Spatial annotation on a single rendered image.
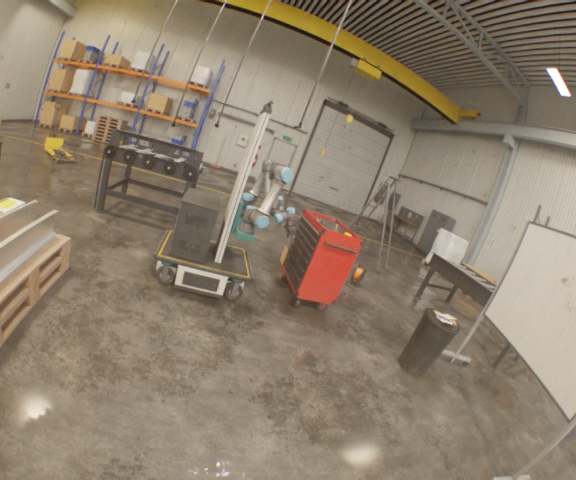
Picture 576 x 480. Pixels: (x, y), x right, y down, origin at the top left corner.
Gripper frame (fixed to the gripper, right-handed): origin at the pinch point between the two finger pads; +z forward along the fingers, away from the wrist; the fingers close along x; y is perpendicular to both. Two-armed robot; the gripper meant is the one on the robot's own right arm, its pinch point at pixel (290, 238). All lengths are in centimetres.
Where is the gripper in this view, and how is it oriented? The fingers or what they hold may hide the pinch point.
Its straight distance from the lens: 252.1
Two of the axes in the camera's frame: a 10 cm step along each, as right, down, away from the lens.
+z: -0.1, 8.5, 5.3
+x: 2.9, 5.1, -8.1
